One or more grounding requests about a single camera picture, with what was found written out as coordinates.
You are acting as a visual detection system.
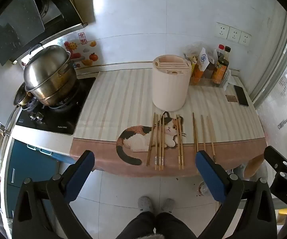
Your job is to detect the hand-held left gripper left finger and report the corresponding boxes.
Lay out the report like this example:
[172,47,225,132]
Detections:
[12,150,95,239]

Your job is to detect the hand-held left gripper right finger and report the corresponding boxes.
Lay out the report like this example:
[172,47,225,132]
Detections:
[195,150,277,239]

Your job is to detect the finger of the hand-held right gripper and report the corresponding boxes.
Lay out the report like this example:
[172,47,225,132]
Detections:
[264,145,287,174]

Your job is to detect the bamboo chopstick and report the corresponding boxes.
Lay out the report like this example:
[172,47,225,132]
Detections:
[176,115,182,170]

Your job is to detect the row of wooden chopsticks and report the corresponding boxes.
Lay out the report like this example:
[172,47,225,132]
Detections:
[146,112,217,172]

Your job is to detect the white cylindrical chopstick holder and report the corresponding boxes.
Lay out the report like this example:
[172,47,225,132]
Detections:
[152,55,191,112]

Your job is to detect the clear plastic bottle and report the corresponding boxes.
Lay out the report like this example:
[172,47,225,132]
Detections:
[198,181,210,196]

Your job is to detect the tan round stool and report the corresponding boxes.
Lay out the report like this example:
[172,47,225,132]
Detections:
[243,154,265,180]

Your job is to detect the grey slipper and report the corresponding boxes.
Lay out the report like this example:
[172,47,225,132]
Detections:
[161,198,176,214]
[138,196,155,214]

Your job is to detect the black glass gas stove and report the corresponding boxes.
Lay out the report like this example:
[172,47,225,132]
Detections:
[16,77,96,135]

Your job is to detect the blue kitchen cabinet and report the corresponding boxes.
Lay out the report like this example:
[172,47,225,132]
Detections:
[4,139,75,229]

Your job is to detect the person's legs in dark trousers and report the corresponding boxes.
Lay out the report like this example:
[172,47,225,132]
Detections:
[122,210,197,239]

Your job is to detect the black smartphone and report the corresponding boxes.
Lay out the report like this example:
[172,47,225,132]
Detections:
[234,85,249,107]

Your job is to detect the striped cat print mat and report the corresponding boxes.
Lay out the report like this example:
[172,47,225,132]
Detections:
[70,68,267,178]

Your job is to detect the stainless steel steamer pot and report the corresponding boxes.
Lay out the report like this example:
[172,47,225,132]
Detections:
[25,62,78,106]

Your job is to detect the white crumpled paper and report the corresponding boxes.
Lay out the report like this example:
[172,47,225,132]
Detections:
[223,70,239,90]

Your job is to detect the clear plastic organizer tray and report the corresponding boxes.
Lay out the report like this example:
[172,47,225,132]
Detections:
[189,73,231,89]

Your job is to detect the steel frying pan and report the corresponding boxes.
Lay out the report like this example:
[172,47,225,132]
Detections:
[5,83,34,136]

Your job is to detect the orange seasoning packet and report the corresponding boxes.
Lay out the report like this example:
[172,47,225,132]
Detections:
[192,60,204,84]

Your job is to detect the brown spice jar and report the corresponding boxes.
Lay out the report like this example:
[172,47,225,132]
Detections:
[203,62,216,79]

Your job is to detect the stainless steel pot lid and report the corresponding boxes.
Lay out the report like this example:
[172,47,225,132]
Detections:
[24,43,72,90]

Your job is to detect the yellow seasoning packet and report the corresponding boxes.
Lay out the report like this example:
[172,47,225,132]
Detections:
[190,56,198,78]

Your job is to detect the white packet with blue logo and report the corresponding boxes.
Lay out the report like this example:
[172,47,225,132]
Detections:
[198,47,216,72]

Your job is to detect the red capped sauce bottle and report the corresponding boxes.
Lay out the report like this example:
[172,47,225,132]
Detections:
[214,44,225,63]

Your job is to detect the clear plastic bag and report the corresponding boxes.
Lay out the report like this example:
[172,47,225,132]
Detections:
[183,42,209,61]

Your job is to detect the black range hood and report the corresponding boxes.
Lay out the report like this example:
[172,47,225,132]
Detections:
[0,0,88,66]

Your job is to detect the grey window frame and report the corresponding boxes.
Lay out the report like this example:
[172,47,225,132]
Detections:
[249,15,287,150]

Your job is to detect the colourful fruit wall stickers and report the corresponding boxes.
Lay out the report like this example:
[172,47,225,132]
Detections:
[63,40,99,68]

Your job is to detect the white wall socket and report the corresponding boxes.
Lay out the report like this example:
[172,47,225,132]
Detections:
[227,26,243,43]
[214,22,230,39]
[239,31,252,46]

